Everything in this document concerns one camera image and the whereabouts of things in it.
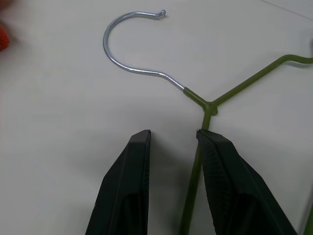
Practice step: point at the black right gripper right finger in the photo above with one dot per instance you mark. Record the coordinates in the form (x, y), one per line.
(234, 186)

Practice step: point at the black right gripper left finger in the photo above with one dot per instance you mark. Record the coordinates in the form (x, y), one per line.
(127, 186)

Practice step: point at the orange shorts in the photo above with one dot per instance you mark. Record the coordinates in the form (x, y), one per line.
(3, 39)

